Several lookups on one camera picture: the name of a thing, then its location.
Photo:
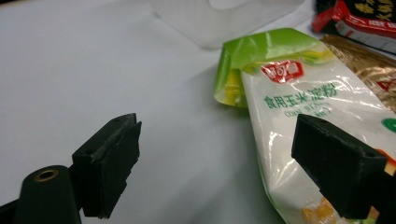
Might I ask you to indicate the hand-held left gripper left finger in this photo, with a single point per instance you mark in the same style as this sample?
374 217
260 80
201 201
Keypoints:
107 168

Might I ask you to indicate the green and white starch packet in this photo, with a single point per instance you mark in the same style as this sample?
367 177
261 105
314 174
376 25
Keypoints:
286 93

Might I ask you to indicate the brown noodle packet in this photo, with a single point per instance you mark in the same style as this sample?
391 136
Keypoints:
364 68

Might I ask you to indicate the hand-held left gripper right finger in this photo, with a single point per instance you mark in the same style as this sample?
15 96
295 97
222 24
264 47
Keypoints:
339 168

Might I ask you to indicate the red and black seasoning packet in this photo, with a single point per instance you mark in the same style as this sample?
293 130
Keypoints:
364 18

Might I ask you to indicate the clear plastic container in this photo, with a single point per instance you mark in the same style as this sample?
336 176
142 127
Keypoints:
218 21

